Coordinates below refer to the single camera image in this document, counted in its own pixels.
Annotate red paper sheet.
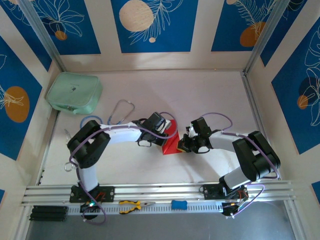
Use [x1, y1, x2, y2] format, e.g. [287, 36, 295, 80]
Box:
[161, 119, 181, 156]

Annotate grey metal sheet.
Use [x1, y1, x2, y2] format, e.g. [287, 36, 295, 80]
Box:
[24, 213, 298, 240]

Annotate blue stethoscope with metal earpieces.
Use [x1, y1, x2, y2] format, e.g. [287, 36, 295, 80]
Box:
[81, 99, 136, 126]

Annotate blue sponge block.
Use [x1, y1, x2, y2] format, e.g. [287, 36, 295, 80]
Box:
[171, 199, 188, 210]

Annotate mint green zip case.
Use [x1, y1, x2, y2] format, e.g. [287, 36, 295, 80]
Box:
[44, 72, 104, 116]

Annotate black profile stack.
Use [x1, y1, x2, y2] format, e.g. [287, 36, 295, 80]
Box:
[29, 205, 69, 222]

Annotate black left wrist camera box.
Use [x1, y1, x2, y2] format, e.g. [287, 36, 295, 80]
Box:
[144, 111, 172, 134]

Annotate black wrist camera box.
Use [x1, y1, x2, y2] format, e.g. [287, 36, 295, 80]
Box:
[144, 111, 172, 134]
[185, 116, 212, 137]

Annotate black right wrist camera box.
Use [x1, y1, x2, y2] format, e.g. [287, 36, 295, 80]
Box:
[185, 116, 212, 137]

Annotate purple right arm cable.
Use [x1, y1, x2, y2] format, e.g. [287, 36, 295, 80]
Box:
[198, 112, 280, 220]

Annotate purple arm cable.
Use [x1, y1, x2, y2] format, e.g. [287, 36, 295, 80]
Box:
[198, 112, 280, 220]
[69, 111, 179, 225]

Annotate aluminium mounting rail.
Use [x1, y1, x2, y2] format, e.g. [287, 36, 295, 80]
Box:
[21, 180, 297, 206]

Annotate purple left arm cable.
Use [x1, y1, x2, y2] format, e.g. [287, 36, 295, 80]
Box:
[69, 111, 179, 225]

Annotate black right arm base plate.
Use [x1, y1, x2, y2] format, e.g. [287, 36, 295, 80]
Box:
[202, 183, 248, 201]

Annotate slotted grey cable duct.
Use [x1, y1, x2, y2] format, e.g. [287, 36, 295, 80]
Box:
[67, 201, 225, 216]

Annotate yellow handled pliers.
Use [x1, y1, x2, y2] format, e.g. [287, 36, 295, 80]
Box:
[118, 199, 156, 215]

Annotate aluminium side rail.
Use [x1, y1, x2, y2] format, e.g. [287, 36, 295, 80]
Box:
[36, 109, 61, 186]
[241, 71, 282, 181]

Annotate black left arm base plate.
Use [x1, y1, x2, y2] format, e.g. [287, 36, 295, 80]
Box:
[69, 185, 116, 203]

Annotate blue floral wall panel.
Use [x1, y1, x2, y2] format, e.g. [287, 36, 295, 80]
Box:
[0, 36, 44, 161]
[32, 0, 102, 56]
[271, 18, 320, 155]
[110, 0, 200, 54]
[210, 0, 278, 53]

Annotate aluminium frame post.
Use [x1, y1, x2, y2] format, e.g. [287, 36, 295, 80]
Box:
[18, 0, 68, 73]
[242, 0, 292, 76]

